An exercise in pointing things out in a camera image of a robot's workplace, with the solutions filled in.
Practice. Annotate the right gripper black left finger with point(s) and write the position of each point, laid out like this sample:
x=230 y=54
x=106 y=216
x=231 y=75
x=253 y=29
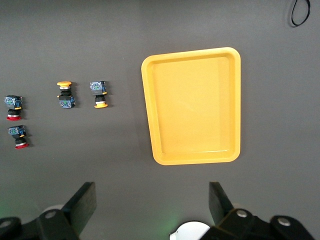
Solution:
x=82 y=205

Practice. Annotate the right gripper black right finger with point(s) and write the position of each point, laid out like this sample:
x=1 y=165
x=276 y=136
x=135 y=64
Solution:
x=218 y=202

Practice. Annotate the yellow mushroom push button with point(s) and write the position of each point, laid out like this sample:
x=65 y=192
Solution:
x=98 y=91
x=66 y=98

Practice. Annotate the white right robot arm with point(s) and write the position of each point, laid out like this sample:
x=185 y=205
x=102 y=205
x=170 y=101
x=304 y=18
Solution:
x=190 y=231

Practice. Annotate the red mushroom push button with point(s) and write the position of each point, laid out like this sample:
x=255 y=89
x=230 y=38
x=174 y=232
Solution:
x=16 y=132
x=12 y=102

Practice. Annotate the yellow plastic tray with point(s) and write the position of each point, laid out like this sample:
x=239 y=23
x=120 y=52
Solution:
x=192 y=107

